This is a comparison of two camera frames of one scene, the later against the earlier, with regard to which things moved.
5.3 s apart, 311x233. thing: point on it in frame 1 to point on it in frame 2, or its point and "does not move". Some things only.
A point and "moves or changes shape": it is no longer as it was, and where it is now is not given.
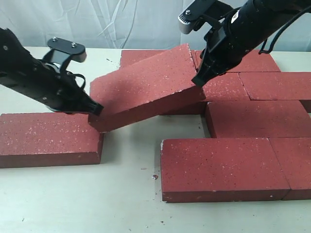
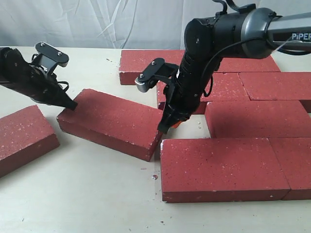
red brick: (255, 61) does not move
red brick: (209, 170) does not move
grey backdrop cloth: (124, 24) does not move
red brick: (277, 85) does not move
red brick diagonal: (145, 88) to (129, 127)
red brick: (294, 155) does not move
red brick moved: (38, 139) moves or changes shape
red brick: (228, 87) does not move
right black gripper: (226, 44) to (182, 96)
